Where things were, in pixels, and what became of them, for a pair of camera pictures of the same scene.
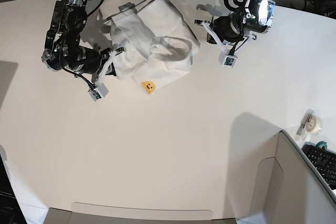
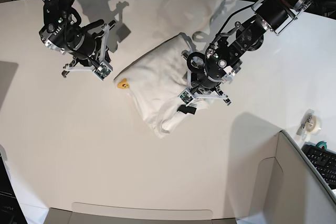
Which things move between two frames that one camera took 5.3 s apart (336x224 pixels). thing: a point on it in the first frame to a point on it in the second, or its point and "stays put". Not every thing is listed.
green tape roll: x=322 y=143 stays put
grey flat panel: x=8 y=70 stays put
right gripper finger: x=210 y=39 to x=185 y=53
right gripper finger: x=198 y=22 to x=228 y=102
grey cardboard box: x=289 y=189 stays put
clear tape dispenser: x=311 y=124 stays put
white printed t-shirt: x=154 y=46 to x=154 y=82
